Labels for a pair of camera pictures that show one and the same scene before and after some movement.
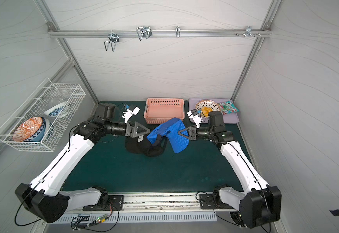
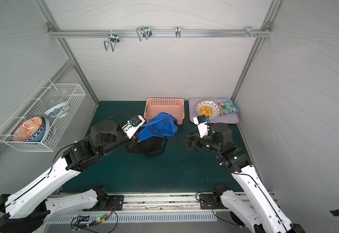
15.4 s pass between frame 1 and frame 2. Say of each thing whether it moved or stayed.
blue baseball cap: moved
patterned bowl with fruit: stayed
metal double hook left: stayed
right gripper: moved
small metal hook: stayed
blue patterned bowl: stayed
